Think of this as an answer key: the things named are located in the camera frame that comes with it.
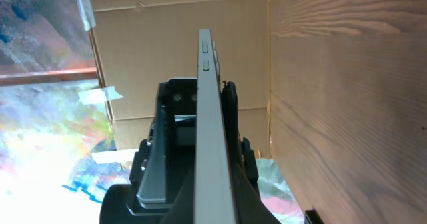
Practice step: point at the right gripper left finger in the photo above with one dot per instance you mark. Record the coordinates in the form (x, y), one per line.
(152, 190)

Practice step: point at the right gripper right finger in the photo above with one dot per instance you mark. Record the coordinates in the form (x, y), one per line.
(244, 172)

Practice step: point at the colourful painted sheet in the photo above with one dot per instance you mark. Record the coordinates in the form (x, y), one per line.
(59, 160)

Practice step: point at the brown cardboard box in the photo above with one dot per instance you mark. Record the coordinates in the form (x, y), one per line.
(140, 43)

